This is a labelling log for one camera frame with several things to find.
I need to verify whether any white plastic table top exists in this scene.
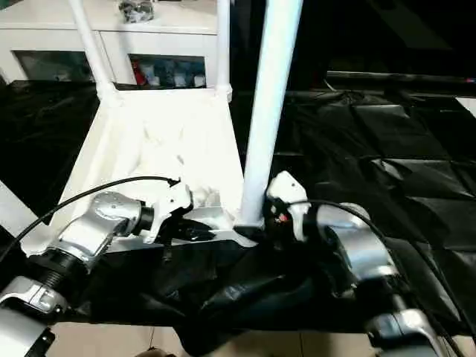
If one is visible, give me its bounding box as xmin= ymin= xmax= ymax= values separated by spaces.
xmin=20 ymin=83 xmax=266 ymax=257

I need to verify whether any black work mat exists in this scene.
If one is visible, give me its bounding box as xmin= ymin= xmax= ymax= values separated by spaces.
xmin=0 ymin=77 xmax=476 ymax=335

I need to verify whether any white glass-door sideboard cabinet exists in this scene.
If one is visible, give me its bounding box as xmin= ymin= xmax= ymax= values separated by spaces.
xmin=0 ymin=0 xmax=220 ymax=90

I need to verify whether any black backdrop cloth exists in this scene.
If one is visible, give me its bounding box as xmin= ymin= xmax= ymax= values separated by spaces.
xmin=228 ymin=0 xmax=476 ymax=96

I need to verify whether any white flat board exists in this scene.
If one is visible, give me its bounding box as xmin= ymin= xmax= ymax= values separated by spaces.
xmin=455 ymin=95 xmax=476 ymax=112

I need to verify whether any grey crumpled bag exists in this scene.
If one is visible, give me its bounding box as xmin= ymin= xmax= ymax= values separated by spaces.
xmin=118 ymin=0 xmax=156 ymax=23

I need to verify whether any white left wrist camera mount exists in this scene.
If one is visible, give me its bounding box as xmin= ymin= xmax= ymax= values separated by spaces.
xmin=147 ymin=178 xmax=194 ymax=245

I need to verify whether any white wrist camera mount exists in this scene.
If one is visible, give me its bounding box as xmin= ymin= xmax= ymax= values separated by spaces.
xmin=147 ymin=178 xmax=194 ymax=245
xmin=267 ymin=170 xmax=309 ymax=242

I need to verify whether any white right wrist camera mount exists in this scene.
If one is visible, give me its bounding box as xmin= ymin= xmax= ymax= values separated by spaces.
xmin=267 ymin=170 xmax=309 ymax=242

